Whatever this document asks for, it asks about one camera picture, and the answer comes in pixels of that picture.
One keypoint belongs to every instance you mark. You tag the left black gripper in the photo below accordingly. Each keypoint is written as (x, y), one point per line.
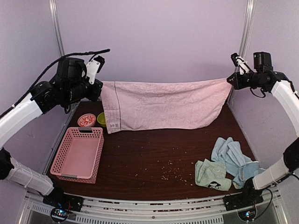
(94, 95)

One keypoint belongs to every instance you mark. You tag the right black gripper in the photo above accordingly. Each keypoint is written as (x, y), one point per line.
(238, 84)

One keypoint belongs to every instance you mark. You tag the pink towel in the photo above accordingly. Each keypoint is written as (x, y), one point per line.
(136, 106)

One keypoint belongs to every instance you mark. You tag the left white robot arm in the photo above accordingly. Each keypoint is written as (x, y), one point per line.
(74, 80)

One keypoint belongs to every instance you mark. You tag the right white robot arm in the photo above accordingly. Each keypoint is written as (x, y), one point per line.
(276, 83)

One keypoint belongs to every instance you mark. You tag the green bowl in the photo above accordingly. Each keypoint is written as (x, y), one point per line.
(101, 119)

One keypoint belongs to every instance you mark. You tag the red patterned bowl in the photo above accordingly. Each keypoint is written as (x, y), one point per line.
(87, 120)

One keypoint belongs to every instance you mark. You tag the pink plastic basket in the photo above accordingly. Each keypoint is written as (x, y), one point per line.
(78, 156)

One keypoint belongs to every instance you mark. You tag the blue towel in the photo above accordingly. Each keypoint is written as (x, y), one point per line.
(241, 167)

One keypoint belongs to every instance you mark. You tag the green towel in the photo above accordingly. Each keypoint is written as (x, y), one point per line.
(211, 175)

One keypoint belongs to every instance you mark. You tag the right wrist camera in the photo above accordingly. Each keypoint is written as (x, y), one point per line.
(239, 62)

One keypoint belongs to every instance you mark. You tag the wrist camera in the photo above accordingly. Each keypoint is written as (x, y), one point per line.
(239, 62)
(93, 67)

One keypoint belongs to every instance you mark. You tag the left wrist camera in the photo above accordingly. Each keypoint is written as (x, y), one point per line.
(93, 67)

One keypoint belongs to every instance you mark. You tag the right aluminium frame post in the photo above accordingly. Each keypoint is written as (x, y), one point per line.
(247, 27)

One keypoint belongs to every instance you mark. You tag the aluminium frame post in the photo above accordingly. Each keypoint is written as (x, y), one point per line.
(56, 26)
(247, 27)

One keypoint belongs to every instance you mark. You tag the left aluminium frame post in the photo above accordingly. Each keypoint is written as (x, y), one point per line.
(56, 26)

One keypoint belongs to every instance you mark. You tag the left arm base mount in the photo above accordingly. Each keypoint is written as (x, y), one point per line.
(62, 211)

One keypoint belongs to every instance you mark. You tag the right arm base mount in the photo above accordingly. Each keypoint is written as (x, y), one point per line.
(244, 203)

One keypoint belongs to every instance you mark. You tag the aluminium front rail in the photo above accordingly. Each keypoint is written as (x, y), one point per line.
(207, 210)

